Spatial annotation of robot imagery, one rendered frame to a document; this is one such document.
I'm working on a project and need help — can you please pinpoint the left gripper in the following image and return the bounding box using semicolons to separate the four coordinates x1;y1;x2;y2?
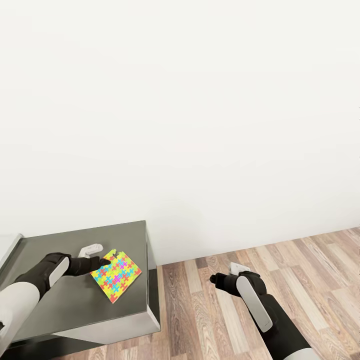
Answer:
73;256;111;277

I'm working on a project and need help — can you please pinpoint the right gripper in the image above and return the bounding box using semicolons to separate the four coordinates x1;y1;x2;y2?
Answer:
209;272;235;296

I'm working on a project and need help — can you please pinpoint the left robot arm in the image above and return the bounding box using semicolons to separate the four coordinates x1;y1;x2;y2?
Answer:
0;243;111;358

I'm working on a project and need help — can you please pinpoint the jigsaw puzzle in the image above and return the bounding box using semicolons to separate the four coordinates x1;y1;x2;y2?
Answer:
91;249;142;304

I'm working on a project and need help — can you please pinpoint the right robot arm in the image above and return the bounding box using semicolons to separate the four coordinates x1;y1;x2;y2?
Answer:
209;262;321;360

